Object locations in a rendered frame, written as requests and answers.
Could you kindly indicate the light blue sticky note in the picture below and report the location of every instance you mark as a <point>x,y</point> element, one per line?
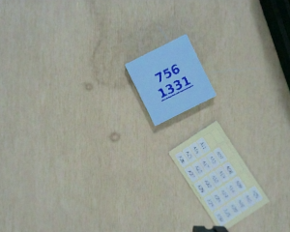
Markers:
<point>170,79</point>

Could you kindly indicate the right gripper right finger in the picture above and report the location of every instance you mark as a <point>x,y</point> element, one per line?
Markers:
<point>219,229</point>

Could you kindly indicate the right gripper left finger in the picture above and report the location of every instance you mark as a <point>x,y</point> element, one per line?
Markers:
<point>200,228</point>

